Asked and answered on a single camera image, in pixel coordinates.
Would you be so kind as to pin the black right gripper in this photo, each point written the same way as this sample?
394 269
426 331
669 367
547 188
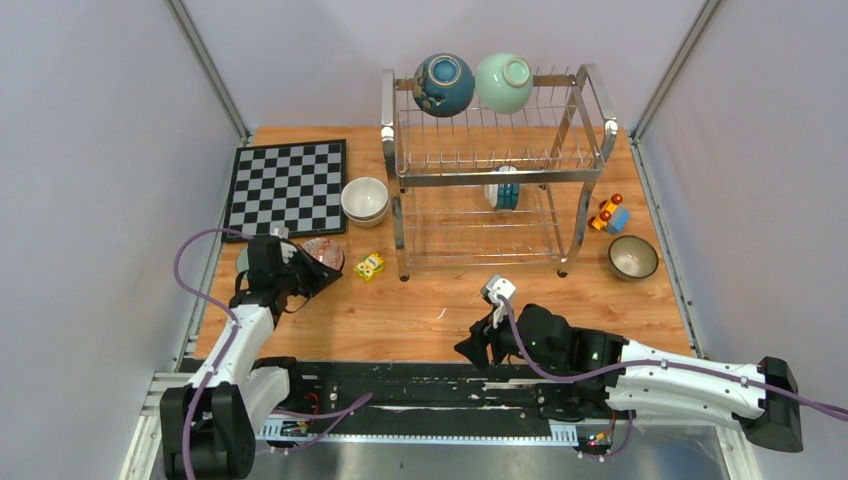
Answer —
475 346

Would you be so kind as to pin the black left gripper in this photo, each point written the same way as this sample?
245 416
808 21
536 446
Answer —
320 276

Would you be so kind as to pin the cream bowl green leaf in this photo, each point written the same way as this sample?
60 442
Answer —
367 222

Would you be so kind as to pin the plain cream bowl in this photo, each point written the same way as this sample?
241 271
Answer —
364 198

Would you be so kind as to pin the dark patterned rim bowl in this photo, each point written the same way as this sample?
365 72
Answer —
632 258

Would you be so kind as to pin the pale green striped bowl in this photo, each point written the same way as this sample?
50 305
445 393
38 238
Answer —
242 261

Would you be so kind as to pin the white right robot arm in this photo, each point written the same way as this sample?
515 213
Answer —
610 373

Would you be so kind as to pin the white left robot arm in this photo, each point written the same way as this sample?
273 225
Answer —
209 425

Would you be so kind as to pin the steel two-tier dish rack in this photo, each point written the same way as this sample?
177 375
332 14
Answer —
556 148

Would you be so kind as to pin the yellow green toy block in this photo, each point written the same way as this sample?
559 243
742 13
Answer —
369 266

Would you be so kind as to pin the black white chessboard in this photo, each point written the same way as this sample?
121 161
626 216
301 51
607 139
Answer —
297 186

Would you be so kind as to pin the teal white striped bowl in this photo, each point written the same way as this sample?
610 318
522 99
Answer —
502 196

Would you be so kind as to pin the orange blue toy car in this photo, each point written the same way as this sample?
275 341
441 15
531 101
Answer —
612 216

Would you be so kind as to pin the dark blue glazed bowl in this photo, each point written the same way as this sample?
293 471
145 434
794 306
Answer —
443 85

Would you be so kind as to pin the mint green glazed bowl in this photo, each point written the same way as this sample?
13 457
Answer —
504 82

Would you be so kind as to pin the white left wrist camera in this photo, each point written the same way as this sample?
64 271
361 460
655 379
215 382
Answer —
281 235

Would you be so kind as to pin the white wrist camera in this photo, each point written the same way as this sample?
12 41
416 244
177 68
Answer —
498 292
281 235

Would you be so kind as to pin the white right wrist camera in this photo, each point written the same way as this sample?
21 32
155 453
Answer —
498 292

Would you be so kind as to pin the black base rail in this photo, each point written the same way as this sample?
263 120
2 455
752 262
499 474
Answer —
434 399

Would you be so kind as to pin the aluminium left frame post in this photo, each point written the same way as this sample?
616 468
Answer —
193 38

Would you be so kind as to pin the aluminium frame post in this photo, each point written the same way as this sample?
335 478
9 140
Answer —
193 38
692 38

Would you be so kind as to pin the aluminium right frame post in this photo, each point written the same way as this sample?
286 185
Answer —
692 38

